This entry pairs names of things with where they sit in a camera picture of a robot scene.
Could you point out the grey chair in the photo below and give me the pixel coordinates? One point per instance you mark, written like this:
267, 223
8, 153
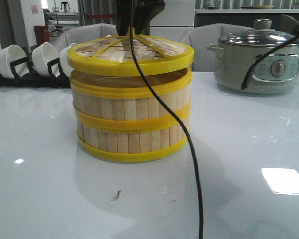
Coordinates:
83, 34
199, 37

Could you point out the white bowl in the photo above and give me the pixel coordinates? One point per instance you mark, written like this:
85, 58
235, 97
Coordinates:
67, 69
41, 56
7, 55

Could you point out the grey chair right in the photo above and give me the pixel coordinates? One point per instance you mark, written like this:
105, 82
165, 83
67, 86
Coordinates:
199, 37

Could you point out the black plastic dish rack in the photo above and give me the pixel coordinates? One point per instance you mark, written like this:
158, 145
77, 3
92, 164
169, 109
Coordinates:
56, 78

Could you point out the woven bamboo steamer lid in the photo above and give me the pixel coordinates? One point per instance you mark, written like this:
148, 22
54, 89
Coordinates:
119, 55

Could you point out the white refrigerator in background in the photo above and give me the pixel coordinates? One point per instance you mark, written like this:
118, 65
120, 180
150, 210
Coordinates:
176, 18

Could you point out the white bowl far left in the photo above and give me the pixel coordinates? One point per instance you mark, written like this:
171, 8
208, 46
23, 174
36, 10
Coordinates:
7, 55

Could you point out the grey chair left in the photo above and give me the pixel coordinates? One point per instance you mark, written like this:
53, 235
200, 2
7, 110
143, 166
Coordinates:
83, 34

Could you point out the glass pot lid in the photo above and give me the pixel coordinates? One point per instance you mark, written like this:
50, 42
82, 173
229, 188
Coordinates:
260, 36

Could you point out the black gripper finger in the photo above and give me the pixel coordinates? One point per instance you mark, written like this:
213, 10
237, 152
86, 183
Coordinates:
144, 11
123, 16

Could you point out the grey-green electric cooking pot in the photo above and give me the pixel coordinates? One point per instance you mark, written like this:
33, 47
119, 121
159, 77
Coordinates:
277, 73

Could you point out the red cabinet in background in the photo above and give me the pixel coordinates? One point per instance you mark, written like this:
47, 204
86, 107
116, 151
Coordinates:
41, 34

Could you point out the bamboo steamer tray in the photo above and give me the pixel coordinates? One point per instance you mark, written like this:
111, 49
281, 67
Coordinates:
125, 104
131, 141

